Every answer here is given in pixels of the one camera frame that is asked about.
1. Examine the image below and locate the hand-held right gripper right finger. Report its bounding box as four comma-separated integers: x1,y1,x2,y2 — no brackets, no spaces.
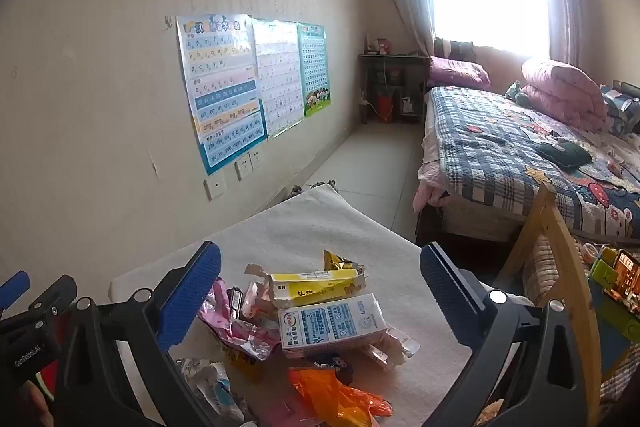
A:
420,242,603,427

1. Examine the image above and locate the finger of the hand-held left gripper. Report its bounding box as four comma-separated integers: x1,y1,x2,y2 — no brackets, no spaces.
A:
29,275,79,325
0,271,31,310

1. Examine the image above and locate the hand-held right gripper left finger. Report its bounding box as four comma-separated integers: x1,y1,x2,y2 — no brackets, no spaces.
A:
52,241,223,427

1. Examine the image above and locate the yellow snack wrapper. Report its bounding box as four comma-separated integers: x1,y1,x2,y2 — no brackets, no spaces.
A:
322,249,367,276

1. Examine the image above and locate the pink snack bag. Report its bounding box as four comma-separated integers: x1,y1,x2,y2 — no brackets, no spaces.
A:
197,277,281,362

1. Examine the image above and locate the clear plastic wrapper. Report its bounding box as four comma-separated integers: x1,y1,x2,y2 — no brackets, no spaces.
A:
360,327,421,368

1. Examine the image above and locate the pink bed sheet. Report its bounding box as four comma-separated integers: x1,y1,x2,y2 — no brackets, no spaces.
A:
412,122,451,214

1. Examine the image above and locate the striped quilted cushion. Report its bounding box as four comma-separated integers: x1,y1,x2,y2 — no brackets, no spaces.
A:
520,234,567,308

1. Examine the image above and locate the white and blue plastic wrapper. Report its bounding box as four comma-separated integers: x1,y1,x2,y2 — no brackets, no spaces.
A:
177,357,251,427

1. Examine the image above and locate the white and blue milk carton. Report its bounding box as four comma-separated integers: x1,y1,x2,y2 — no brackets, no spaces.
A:
277,293,389,352

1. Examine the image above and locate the pale yellow snack bag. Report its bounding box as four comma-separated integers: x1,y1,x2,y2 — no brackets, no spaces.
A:
267,268,368,311

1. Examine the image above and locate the plaid printed blanket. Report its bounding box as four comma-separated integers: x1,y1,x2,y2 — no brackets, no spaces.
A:
430,86,640,242

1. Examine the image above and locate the white fleece table cloth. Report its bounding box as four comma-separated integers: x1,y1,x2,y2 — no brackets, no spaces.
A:
107,183,481,427

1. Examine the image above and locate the dark blue wrapper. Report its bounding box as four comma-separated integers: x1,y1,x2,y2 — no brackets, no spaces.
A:
295,353,361,376

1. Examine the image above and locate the orange plastic wrapper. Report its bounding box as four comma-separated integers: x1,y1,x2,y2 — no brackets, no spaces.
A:
289,367,394,427

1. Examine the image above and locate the dark green cloth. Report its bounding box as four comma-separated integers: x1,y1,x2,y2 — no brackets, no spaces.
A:
537,142,592,170

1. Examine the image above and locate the green toy box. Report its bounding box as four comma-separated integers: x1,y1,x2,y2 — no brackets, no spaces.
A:
587,247,640,333

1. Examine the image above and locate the red bucket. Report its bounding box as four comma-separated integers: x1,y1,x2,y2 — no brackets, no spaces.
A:
376,89,397,124

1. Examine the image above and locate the blue box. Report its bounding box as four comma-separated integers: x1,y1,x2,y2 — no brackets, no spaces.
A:
594,324,635,373

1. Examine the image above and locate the green plush toy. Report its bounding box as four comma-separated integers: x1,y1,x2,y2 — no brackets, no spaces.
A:
505,81,534,106

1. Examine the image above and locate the pink pillow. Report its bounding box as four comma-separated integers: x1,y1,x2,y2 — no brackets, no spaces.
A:
429,56,492,90

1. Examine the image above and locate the folded pink quilt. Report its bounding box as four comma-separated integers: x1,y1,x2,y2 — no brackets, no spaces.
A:
520,57,609,132

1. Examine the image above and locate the dark side table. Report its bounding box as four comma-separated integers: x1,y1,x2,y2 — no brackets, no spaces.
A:
357,52,431,126

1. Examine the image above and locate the blue plaid pillow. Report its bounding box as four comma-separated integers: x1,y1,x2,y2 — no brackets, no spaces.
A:
600,82,640,138

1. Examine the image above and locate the wooden frame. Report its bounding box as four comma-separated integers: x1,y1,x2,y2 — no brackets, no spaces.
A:
495,182,602,427

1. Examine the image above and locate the blue alphabet wall poster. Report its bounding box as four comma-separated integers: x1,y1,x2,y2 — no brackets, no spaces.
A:
176,13,268,176

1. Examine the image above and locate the white chart wall poster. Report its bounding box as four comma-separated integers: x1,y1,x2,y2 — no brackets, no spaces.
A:
251,19,306,139

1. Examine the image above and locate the green chart wall poster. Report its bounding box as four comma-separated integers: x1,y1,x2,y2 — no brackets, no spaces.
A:
297,23,332,118

